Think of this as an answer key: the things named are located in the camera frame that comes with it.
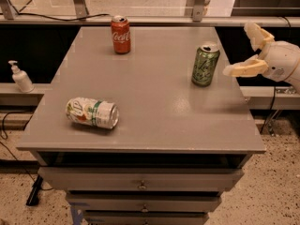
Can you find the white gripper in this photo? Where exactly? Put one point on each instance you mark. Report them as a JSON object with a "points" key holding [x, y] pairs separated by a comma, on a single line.
{"points": [[280, 61]]}

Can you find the green soda can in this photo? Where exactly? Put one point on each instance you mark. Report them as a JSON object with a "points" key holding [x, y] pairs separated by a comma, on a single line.
{"points": [[205, 63]]}

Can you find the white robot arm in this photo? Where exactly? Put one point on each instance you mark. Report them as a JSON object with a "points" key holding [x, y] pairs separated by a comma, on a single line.
{"points": [[278, 61]]}

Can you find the orange Coca-Cola can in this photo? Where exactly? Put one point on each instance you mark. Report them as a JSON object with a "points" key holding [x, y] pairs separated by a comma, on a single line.
{"points": [[120, 34]]}

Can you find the white 7UP can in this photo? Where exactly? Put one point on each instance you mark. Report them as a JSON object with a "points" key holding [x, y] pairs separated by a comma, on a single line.
{"points": [[92, 112]]}

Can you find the grey drawer cabinet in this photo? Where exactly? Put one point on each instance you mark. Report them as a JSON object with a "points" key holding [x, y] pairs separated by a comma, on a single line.
{"points": [[165, 120]]}

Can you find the top grey drawer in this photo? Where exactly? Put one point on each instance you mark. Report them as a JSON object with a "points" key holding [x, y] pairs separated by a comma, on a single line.
{"points": [[143, 179]]}

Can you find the grey drawer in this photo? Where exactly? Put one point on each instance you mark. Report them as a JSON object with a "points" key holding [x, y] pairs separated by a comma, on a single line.
{"points": [[118, 218], [144, 203], [143, 179]]}

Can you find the middle grey drawer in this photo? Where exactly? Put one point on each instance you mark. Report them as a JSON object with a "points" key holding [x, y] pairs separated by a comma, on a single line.
{"points": [[144, 203]]}

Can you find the bottom grey drawer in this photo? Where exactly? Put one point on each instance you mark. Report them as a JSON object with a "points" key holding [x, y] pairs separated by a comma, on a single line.
{"points": [[118, 218]]}

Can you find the white pump soap bottle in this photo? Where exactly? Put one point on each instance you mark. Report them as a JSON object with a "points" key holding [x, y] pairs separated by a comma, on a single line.
{"points": [[21, 78]]}

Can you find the black power plug block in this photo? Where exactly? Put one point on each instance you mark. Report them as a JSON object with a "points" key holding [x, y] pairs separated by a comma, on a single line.
{"points": [[33, 197]]}

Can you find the grey metal window rail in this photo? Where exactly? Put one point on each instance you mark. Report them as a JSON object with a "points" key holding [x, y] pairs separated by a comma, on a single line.
{"points": [[277, 13]]}

